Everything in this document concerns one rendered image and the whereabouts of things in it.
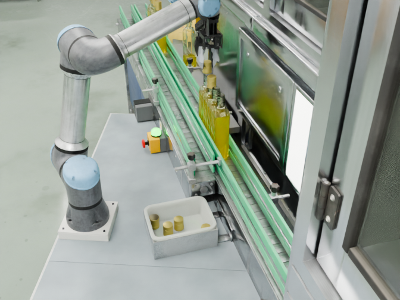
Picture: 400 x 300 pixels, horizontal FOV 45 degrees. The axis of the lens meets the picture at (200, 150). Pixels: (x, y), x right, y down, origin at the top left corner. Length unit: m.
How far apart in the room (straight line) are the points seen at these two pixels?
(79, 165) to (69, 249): 0.30
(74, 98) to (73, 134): 0.13
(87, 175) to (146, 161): 0.51
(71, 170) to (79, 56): 0.38
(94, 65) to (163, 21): 0.25
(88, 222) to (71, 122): 0.34
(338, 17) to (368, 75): 0.07
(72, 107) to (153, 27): 0.38
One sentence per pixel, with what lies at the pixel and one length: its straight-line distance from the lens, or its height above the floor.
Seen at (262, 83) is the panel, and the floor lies 1.20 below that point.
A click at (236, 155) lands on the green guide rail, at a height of 0.94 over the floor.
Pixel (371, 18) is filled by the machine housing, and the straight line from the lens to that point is 0.52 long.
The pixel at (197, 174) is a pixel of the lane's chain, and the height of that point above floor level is 0.88.
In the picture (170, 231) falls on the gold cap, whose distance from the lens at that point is 1.66.
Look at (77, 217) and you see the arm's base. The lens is 1.69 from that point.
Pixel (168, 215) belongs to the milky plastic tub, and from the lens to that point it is 1.72.
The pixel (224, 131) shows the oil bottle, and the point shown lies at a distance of 1.77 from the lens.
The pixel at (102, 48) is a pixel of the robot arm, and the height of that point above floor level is 1.41.
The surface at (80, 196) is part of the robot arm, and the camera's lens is 1.63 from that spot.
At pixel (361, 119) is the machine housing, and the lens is 0.55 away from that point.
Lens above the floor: 1.95
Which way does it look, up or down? 35 degrees down
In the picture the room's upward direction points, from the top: straight up
